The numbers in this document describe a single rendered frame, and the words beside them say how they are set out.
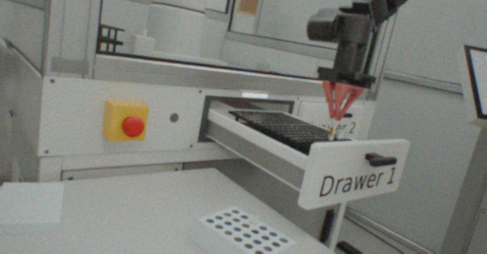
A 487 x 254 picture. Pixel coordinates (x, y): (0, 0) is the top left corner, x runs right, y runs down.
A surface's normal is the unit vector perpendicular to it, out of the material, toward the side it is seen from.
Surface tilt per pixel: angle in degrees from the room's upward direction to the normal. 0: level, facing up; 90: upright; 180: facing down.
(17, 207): 0
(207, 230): 90
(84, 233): 0
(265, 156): 90
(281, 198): 90
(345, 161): 90
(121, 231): 0
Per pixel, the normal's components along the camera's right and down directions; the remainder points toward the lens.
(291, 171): -0.78, -0.02
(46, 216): 0.18, -0.96
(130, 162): 0.60, 0.27
